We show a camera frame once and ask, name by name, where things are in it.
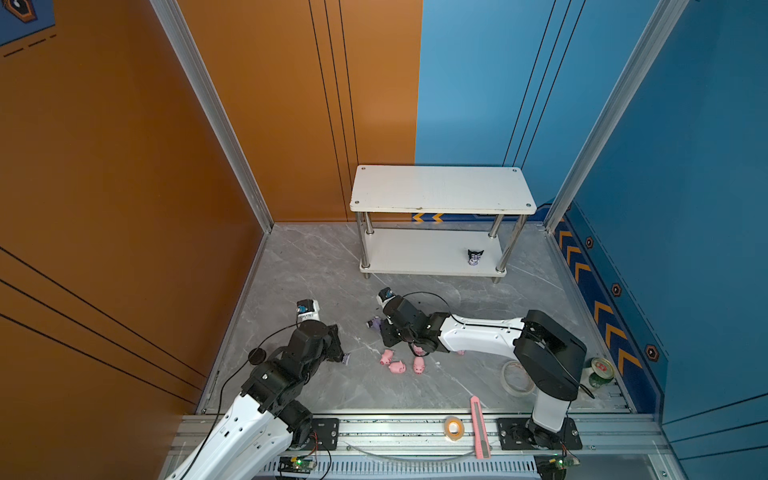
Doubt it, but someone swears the pink utility knife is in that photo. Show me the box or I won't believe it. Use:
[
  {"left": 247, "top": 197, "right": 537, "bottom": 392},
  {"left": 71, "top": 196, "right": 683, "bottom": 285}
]
[{"left": 470, "top": 396, "right": 491, "bottom": 460}]

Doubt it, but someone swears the aluminium corner post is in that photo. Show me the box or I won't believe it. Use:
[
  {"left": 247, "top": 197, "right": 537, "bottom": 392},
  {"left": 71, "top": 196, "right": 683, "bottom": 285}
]
[
  {"left": 149, "top": 0, "right": 274, "bottom": 235},
  {"left": 543, "top": 0, "right": 689, "bottom": 235}
]

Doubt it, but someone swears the green circuit board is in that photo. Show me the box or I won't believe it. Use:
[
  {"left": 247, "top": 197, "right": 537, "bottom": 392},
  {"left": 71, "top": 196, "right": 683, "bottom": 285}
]
[{"left": 277, "top": 456, "right": 317, "bottom": 476}]

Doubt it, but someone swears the small beige tape roll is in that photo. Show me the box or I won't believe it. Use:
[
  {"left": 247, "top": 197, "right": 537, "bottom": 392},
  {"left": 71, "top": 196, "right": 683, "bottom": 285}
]
[{"left": 443, "top": 416, "right": 465, "bottom": 442}]

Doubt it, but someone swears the aluminium corner post left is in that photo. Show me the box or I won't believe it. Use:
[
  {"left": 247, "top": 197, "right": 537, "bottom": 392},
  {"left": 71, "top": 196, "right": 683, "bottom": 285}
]
[{"left": 149, "top": 0, "right": 274, "bottom": 235}]

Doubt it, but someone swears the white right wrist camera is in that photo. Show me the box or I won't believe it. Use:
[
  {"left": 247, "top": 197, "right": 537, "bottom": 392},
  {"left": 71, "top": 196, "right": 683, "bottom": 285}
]
[{"left": 376, "top": 287, "right": 396, "bottom": 307}]

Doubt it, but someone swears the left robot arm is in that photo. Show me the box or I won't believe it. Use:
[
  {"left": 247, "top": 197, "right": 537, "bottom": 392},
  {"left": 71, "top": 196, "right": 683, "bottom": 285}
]
[{"left": 168, "top": 319, "right": 344, "bottom": 479}]

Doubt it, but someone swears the green tape roll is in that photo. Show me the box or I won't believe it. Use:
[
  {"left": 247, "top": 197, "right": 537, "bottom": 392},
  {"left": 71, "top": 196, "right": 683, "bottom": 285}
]
[{"left": 588, "top": 357, "right": 615, "bottom": 389}]

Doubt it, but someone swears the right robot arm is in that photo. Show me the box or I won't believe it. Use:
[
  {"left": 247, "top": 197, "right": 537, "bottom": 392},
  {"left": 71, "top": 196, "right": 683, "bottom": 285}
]
[{"left": 377, "top": 288, "right": 587, "bottom": 450}]

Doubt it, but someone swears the aluminium corner post right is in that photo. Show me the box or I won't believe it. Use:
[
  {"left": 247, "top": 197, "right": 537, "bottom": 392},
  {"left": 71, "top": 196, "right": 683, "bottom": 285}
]
[{"left": 543, "top": 0, "right": 689, "bottom": 235}]

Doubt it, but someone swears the white two-tier shelf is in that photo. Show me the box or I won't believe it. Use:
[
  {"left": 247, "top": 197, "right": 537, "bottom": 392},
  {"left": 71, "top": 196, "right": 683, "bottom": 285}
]
[{"left": 350, "top": 165, "right": 537, "bottom": 281}]

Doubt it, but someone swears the clear tape roll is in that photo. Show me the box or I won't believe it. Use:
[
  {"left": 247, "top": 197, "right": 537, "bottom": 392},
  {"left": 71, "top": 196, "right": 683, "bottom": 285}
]
[{"left": 500, "top": 360, "right": 536, "bottom": 397}]

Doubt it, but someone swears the black purple figurine toy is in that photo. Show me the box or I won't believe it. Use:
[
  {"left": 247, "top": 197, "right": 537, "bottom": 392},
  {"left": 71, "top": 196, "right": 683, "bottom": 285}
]
[{"left": 467, "top": 249, "right": 484, "bottom": 267}]

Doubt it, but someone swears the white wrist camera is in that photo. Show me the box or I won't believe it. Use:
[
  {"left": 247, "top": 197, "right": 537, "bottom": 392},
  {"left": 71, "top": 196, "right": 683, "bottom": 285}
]
[
  {"left": 376, "top": 287, "right": 396, "bottom": 307},
  {"left": 296, "top": 299, "right": 319, "bottom": 323}
]

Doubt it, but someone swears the right circuit board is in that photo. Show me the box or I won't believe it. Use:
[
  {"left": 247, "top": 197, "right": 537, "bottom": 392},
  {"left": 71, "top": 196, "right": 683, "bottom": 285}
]
[{"left": 534, "top": 454, "right": 581, "bottom": 480}]

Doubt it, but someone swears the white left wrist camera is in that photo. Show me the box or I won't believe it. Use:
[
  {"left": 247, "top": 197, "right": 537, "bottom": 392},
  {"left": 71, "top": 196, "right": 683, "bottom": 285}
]
[{"left": 296, "top": 299, "right": 319, "bottom": 323}]

